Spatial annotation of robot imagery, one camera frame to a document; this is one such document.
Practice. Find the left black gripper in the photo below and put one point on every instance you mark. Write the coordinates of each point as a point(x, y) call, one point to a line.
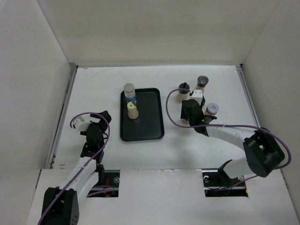
point(101, 120)

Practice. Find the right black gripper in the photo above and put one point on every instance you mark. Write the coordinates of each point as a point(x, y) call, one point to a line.
point(183, 115)

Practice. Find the black knob cap bottle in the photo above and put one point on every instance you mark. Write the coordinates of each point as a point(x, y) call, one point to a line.
point(183, 92)

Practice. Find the yellow cap spice bottle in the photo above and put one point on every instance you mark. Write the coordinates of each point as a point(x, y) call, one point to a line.
point(132, 111)

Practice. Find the tall blue label bottle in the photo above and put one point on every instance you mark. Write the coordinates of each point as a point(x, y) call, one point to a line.
point(129, 92)

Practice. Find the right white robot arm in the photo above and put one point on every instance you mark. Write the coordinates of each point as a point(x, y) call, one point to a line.
point(262, 152)

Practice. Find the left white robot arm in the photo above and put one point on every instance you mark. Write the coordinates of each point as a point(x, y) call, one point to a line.
point(61, 204)

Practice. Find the white lid red label jar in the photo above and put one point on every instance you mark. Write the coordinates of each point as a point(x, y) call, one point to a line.
point(211, 109)

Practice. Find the black flat cap bottle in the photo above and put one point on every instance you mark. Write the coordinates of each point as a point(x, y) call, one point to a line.
point(202, 81)

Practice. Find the black rectangular plastic tray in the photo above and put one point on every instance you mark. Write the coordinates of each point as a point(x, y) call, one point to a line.
point(149, 125)

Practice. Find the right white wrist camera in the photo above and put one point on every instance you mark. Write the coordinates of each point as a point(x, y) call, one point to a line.
point(197, 95)

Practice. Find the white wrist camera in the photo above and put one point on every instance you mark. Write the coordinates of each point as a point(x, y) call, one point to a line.
point(80, 124)
point(197, 95)

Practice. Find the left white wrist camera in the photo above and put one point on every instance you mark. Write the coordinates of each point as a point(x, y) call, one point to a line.
point(80, 124)

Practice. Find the left aluminium table rail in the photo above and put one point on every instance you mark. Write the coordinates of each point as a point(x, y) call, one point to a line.
point(52, 152)

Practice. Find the aluminium table rail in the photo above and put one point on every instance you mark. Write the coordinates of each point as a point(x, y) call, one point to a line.
point(52, 152)
point(248, 96)

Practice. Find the right aluminium table rail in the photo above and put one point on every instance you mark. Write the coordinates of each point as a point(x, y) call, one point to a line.
point(248, 96)

